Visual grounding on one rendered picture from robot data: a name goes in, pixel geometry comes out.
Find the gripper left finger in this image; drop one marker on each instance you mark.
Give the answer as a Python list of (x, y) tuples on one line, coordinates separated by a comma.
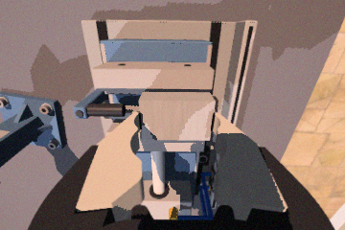
[(101, 188)]

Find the tan rectangular block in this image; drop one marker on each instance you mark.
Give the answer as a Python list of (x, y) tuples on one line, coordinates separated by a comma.
[(176, 115)]

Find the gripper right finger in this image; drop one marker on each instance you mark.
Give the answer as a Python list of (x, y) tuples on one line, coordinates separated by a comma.
[(258, 187)]

